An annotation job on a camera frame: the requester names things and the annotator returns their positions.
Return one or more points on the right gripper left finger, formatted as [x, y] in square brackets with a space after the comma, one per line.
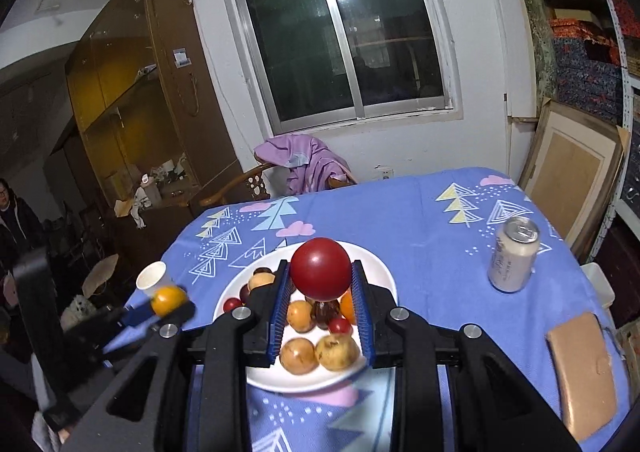
[281, 300]

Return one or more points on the small red cherry tomato plate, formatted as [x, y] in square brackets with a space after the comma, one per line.
[340, 325]

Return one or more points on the pale orange speckled fruit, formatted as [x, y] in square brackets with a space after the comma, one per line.
[299, 317]

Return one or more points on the dark red plum in plate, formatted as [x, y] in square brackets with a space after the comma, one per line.
[322, 313]

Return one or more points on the red tomato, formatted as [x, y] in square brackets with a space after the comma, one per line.
[321, 269]
[232, 303]

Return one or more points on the white paper cup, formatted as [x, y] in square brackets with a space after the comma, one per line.
[152, 278]

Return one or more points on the purple cloth on chair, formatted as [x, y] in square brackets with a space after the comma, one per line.
[292, 150]

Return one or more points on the wooden framed board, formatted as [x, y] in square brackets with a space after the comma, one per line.
[570, 172]

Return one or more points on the shelf with patterned boxes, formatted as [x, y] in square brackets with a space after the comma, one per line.
[596, 54]

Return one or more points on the tan leather wallet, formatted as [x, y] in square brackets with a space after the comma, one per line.
[584, 372]

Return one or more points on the yellow-orange tomato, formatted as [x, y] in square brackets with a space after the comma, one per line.
[167, 299]

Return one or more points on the dark chestnut-like fruit back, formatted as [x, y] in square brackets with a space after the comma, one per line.
[262, 270]

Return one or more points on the white drink can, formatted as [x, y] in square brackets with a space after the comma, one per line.
[516, 248]

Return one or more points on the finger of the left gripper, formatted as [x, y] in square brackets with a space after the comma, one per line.
[137, 314]

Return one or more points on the wooden chair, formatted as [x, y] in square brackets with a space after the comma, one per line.
[252, 185]

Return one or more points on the aluminium sliding window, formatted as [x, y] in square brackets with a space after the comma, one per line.
[317, 63]

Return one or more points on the large tan round fruit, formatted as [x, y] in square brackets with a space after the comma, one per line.
[260, 279]

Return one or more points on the white oval plate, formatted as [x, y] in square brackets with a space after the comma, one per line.
[275, 378]

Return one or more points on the grey knit sleeve forearm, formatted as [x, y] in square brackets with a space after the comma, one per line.
[43, 435]

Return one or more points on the orange-brown passion fruit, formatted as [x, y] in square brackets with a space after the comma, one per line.
[298, 357]

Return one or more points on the orange mandarin in plate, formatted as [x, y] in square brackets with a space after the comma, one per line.
[347, 307]

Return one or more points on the person in dark jacket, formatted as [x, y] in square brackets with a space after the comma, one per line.
[21, 230]

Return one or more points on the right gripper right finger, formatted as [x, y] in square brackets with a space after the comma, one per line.
[365, 325]

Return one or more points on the yellowish potato-like fruit in plate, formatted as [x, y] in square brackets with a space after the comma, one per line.
[337, 351]

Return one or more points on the person's left hand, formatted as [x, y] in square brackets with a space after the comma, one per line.
[57, 434]

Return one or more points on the wooden cabinet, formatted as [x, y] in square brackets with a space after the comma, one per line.
[142, 96]

